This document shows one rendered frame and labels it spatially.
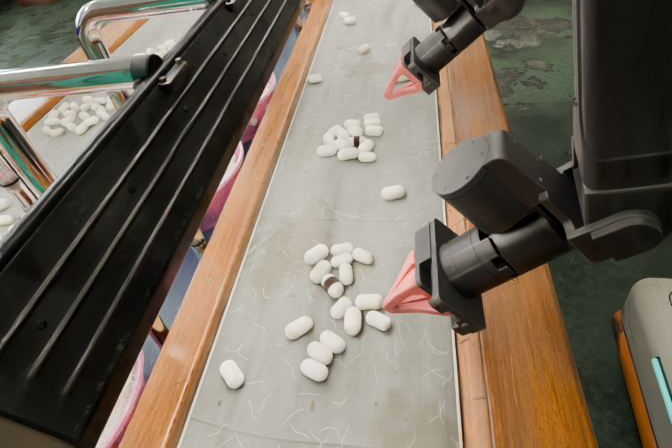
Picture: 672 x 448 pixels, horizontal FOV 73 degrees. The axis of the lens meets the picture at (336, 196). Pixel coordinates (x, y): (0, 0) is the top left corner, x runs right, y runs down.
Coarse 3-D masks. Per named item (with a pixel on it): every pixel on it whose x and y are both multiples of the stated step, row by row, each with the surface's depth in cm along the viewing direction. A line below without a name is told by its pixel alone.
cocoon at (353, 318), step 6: (348, 312) 56; (354, 312) 56; (360, 312) 56; (348, 318) 55; (354, 318) 55; (360, 318) 56; (348, 324) 55; (354, 324) 54; (360, 324) 55; (348, 330) 54; (354, 330) 54; (360, 330) 55
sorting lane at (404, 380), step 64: (384, 0) 139; (320, 64) 113; (384, 64) 108; (320, 128) 91; (384, 128) 88; (320, 192) 77; (256, 256) 68; (384, 256) 64; (256, 320) 60; (320, 320) 58; (448, 320) 55; (256, 384) 53; (320, 384) 52; (384, 384) 51; (448, 384) 49
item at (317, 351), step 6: (312, 342) 54; (318, 342) 54; (312, 348) 53; (318, 348) 53; (324, 348) 53; (312, 354) 53; (318, 354) 53; (324, 354) 52; (330, 354) 53; (318, 360) 53; (324, 360) 52; (330, 360) 52
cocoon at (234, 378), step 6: (228, 360) 54; (222, 366) 53; (228, 366) 53; (234, 366) 53; (222, 372) 53; (228, 372) 52; (234, 372) 52; (240, 372) 53; (228, 378) 52; (234, 378) 52; (240, 378) 52; (228, 384) 52; (234, 384) 52; (240, 384) 52
